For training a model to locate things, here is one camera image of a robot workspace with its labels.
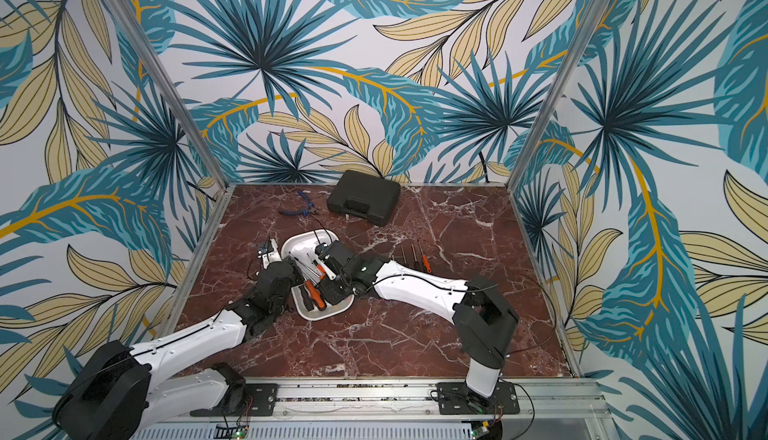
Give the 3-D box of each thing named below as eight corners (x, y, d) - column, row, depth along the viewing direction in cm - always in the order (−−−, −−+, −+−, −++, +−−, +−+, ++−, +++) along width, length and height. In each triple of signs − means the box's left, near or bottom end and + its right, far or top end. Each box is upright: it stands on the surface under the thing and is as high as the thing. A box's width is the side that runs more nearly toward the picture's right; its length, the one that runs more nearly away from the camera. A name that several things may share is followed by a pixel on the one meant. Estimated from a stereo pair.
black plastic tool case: (327, 210, 113) (325, 201, 109) (350, 175, 125) (349, 166, 121) (388, 229, 108) (389, 221, 104) (406, 191, 119) (407, 182, 115)
